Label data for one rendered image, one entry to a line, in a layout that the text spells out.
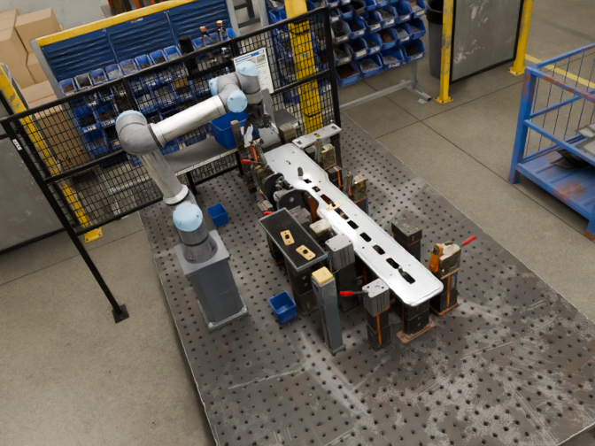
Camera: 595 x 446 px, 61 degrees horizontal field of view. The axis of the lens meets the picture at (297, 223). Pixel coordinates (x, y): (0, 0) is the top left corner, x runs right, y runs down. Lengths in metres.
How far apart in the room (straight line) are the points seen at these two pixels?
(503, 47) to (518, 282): 3.44
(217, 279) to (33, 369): 1.84
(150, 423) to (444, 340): 1.73
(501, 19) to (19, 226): 4.58
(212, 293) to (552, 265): 2.26
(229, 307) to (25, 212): 2.38
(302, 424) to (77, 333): 2.11
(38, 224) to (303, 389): 2.88
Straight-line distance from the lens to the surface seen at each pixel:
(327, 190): 2.59
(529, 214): 4.01
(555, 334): 2.42
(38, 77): 6.34
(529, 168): 4.17
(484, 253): 2.68
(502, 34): 5.55
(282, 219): 2.22
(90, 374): 3.56
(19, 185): 4.28
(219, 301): 2.38
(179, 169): 2.98
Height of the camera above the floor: 2.59
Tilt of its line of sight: 41 degrees down
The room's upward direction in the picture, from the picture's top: 11 degrees counter-clockwise
